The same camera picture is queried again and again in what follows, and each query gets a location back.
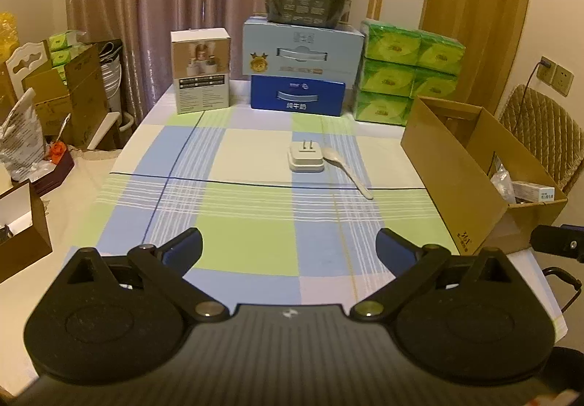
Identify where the quilted brown chair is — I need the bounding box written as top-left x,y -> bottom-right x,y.
499,85 -> 584,194

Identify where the light blue milk carton box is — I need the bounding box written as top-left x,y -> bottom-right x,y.
242,17 -> 364,88

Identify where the dark blue milk carton box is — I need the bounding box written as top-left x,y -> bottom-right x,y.
250,75 -> 345,116

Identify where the brown cardboard carton floor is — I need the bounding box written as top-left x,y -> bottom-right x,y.
23,45 -> 109,149

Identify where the wall power outlet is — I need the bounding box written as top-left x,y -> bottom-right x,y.
537,56 -> 574,97

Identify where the wooden door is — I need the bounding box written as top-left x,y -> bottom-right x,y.
420,0 -> 530,113

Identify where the checkered tablecloth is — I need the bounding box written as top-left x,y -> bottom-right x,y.
63,84 -> 569,334

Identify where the white box with green plant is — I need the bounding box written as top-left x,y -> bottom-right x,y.
512,181 -> 555,204

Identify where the brown open box left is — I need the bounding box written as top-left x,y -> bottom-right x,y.
0,181 -> 53,282

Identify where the dark power cord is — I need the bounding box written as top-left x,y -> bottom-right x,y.
508,61 -> 552,134

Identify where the white plastic spoon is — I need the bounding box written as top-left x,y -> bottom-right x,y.
321,147 -> 373,201

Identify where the white beige product box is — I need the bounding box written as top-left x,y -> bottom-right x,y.
170,28 -> 231,115

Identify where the silver plastic bag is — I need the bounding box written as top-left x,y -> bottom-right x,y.
1,88 -> 46,182

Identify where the white power adapter plug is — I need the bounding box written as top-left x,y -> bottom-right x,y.
287,140 -> 325,173

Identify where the green tissue pack bundle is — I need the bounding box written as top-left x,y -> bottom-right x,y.
353,19 -> 465,127

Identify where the silver foil pouch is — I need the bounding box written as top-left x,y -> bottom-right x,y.
488,152 -> 516,204

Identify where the brown cardboard box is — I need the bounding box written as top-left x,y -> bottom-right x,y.
401,97 -> 567,256

